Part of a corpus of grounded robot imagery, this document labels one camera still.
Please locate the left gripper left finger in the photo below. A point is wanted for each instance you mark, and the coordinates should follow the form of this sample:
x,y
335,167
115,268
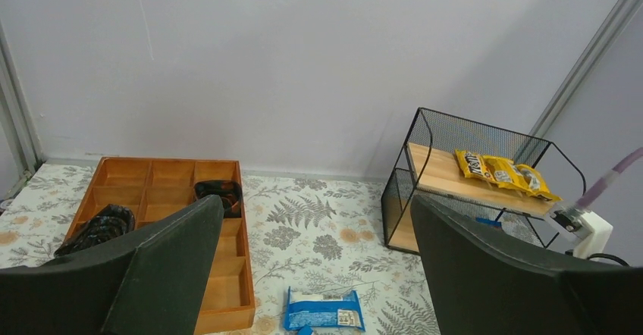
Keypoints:
x,y
149,281

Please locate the yellow candy bag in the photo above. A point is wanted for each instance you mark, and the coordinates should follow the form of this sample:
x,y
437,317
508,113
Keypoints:
x,y
538,187

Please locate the blue candy bag top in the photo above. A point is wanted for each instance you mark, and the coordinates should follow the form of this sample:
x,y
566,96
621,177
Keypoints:
x,y
337,310

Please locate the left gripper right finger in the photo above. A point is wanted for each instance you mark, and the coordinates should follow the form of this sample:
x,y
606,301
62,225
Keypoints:
x,y
484,281

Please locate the orange wooden compartment tray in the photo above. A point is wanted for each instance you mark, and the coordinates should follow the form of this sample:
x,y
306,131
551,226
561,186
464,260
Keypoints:
x,y
154,188

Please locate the floral table mat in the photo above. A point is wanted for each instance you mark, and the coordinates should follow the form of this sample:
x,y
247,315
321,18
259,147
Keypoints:
x,y
319,236

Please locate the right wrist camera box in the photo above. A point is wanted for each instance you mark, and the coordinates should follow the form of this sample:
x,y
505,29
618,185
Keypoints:
x,y
587,231

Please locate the yellow m&m bag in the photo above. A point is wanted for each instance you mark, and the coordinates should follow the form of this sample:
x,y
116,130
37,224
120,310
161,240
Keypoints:
x,y
473,165
506,174

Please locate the blue candy bag long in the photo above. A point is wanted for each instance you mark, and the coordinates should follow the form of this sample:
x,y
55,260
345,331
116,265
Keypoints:
x,y
491,223

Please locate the black glossy item in tray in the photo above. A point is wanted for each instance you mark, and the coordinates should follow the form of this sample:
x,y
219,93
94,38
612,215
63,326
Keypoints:
x,y
230,193

